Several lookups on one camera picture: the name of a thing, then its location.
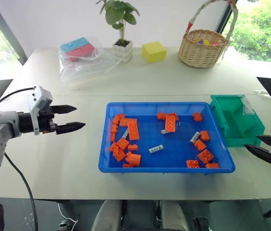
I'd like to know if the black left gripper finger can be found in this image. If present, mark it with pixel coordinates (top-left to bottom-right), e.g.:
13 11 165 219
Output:
51 104 77 115
54 122 86 135

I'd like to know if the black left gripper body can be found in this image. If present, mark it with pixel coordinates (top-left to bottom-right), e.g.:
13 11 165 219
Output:
38 105 57 134

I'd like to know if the green plastic bin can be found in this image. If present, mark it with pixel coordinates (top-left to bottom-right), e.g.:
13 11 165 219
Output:
209 94 266 148

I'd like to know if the yellow block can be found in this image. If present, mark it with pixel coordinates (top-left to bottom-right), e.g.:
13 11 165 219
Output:
141 41 168 64

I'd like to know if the clear plastic bag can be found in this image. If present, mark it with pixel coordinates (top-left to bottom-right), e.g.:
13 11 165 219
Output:
58 35 122 90

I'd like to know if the square orange building block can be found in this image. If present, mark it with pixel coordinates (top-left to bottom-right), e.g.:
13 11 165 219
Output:
197 149 215 165
113 146 127 162
116 137 130 151

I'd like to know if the orange plastic building brick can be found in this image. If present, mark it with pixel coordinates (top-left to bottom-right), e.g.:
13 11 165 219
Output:
119 117 138 127

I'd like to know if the red foam block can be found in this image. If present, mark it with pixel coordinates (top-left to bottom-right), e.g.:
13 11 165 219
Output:
66 43 98 62

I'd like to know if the long orange building block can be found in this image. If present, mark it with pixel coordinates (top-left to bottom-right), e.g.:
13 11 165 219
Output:
164 115 177 133
126 121 141 141

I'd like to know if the blue foam block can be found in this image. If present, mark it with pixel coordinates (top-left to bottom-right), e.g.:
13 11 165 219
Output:
60 37 91 52

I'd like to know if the large orange building block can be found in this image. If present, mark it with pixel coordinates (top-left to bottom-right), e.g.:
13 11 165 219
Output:
125 151 142 167

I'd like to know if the green plant in white pot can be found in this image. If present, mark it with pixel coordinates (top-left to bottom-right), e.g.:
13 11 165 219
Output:
96 0 141 64

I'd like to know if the white small brick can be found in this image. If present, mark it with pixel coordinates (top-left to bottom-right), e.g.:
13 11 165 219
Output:
148 144 164 154

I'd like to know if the blue plastic tray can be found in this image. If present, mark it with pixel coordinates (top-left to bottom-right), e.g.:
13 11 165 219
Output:
98 102 236 175

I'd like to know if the grey rounded shape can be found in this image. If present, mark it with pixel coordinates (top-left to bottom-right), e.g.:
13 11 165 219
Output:
91 199 123 231
161 200 187 231

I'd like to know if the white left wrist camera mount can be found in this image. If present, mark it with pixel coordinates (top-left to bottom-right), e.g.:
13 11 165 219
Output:
28 86 54 136

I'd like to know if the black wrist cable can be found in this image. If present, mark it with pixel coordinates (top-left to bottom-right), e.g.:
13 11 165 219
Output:
0 86 35 114

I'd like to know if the black hanging cable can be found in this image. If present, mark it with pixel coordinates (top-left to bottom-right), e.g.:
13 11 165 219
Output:
4 153 39 231

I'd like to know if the white floor cable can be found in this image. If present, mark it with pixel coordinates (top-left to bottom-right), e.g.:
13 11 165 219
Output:
58 203 80 224

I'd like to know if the dark window frame bar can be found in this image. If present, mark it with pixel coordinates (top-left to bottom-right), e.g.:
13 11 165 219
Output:
0 0 27 66
218 0 235 35

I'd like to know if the wicker basket with handle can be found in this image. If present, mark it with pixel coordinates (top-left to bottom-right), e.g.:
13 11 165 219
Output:
177 0 240 69

